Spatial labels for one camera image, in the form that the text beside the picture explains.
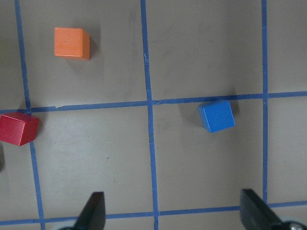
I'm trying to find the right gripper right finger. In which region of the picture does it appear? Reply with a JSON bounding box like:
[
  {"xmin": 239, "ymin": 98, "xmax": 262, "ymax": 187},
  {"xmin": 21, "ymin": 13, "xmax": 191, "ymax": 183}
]
[{"xmin": 240, "ymin": 189, "xmax": 288, "ymax": 230}]

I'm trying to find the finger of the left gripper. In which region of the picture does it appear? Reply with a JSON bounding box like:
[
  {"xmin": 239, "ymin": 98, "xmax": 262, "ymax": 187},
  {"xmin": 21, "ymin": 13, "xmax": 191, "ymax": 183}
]
[{"xmin": 0, "ymin": 143, "xmax": 4, "ymax": 171}]

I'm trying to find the blue wooden block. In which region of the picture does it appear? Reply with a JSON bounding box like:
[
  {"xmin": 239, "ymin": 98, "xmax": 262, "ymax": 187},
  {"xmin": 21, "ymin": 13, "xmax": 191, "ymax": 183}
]
[{"xmin": 198, "ymin": 100, "xmax": 236, "ymax": 133}]

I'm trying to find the orange wooden block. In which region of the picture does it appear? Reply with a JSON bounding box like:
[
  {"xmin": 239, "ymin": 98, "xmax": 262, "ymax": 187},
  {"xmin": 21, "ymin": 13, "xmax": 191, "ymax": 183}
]
[{"xmin": 54, "ymin": 27, "xmax": 90, "ymax": 60}]

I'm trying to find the red wooden block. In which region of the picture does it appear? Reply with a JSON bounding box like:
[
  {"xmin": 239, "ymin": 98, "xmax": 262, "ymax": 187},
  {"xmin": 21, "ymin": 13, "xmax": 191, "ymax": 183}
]
[{"xmin": 0, "ymin": 112, "xmax": 40, "ymax": 146}]

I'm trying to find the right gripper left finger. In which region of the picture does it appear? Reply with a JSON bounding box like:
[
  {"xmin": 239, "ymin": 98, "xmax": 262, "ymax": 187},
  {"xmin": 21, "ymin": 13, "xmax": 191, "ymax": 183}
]
[{"xmin": 73, "ymin": 192, "xmax": 106, "ymax": 230}]

